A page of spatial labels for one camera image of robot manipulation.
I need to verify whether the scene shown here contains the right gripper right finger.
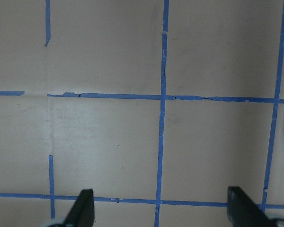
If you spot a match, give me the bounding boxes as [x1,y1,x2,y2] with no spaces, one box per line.
[227,186,277,227]

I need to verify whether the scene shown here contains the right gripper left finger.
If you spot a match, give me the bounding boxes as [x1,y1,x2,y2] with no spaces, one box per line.
[62,189,95,227]

